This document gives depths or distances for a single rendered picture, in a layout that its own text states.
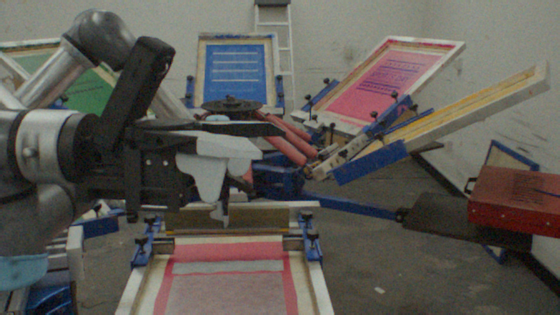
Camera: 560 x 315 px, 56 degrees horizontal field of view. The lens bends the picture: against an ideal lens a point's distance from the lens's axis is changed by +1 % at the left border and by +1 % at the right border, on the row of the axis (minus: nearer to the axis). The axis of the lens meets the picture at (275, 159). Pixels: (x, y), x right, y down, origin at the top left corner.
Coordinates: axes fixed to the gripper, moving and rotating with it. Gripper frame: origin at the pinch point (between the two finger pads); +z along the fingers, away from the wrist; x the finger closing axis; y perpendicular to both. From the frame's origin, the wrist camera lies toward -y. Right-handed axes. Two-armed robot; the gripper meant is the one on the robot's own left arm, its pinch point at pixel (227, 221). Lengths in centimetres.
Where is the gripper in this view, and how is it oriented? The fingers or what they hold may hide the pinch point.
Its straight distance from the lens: 173.0
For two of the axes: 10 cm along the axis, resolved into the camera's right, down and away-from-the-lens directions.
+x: 0.6, 3.0, -9.5
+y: -10.0, 0.1, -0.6
